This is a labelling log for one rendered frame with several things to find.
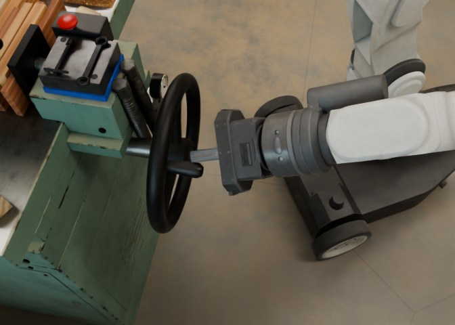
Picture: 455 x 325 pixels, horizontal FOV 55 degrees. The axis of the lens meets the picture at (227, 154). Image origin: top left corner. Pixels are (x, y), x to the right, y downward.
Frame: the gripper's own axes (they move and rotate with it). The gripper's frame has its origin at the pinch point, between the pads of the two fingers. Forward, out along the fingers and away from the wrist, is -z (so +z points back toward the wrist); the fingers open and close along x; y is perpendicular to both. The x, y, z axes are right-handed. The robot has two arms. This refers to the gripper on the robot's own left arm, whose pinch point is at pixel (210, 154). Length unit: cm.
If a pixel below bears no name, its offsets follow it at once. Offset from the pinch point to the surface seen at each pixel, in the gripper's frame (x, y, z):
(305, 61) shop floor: 36, -135, -31
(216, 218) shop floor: -23, -78, -52
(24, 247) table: -10.2, 15.4, -25.1
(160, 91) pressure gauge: 16.3, -26.5, -28.7
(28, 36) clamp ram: 22.0, 11.1, -23.4
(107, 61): 15.8, 7.5, -11.0
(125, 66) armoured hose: 15.5, 3.6, -11.1
